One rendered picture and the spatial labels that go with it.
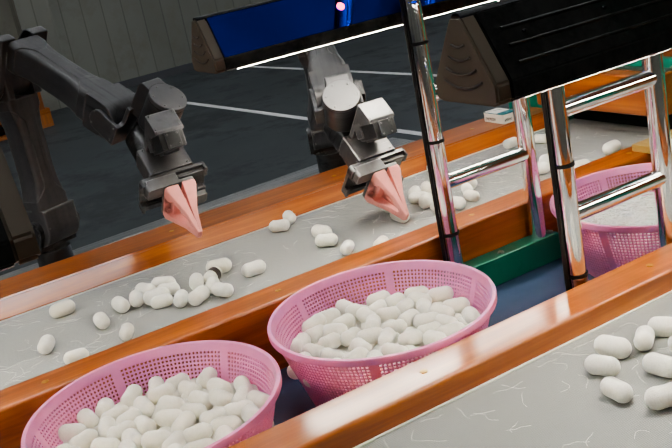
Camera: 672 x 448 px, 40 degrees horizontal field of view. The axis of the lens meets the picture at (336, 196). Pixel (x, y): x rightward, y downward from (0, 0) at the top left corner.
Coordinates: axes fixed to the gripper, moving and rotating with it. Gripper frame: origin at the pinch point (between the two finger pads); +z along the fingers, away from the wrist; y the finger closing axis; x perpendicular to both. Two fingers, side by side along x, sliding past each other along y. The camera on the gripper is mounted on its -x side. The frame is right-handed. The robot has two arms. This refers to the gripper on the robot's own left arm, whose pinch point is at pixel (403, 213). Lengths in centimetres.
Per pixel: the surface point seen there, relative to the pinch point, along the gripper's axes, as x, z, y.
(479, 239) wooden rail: -7.0, 11.7, 3.3
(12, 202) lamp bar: -62, 22, -61
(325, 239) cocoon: 2.9, -2.2, -11.9
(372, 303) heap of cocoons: -10.3, 15.6, -18.0
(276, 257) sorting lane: 6.5, -4.2, -18.6
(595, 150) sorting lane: 3.0, 0.4, 41.0
